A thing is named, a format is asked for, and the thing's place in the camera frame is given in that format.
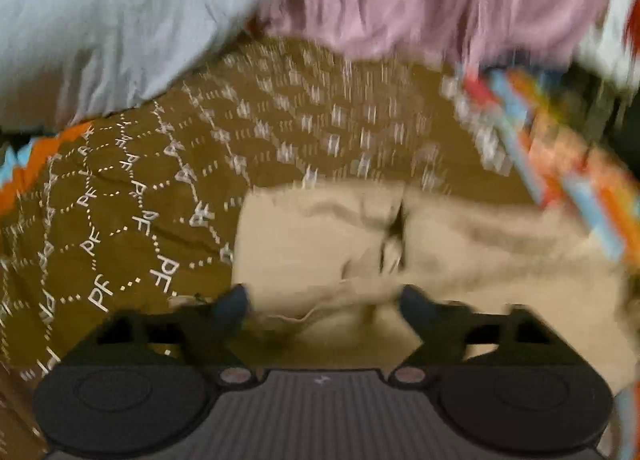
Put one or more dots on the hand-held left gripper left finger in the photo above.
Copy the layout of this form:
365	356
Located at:
232	307

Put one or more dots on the grey bundled duvet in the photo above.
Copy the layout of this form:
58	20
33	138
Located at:
115	24

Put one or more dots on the beige zip jacket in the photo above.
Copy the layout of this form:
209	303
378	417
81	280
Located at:
310	230

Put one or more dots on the brown printed blanket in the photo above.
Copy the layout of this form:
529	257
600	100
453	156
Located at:
150	164

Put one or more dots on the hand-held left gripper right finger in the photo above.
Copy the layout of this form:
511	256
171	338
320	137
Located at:
417	305

